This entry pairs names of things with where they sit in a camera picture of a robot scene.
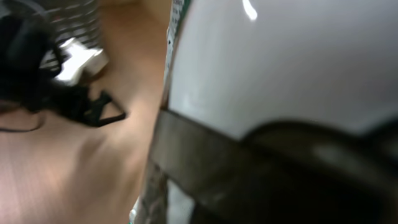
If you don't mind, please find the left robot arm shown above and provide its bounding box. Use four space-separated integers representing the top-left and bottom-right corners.
1 14 127 128

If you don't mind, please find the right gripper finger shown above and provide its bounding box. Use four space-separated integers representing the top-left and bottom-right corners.
149 110 397 223

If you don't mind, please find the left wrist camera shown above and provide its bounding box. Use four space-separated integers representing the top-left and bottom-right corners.
39 37 109 87

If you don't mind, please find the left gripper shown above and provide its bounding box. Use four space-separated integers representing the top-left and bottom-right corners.
46 84 127 128

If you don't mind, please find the green 3M package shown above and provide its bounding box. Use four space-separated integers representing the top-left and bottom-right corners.
134 0 397 223

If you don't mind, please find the grey plastic shopping basket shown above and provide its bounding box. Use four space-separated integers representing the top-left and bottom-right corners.
36 0 102 48

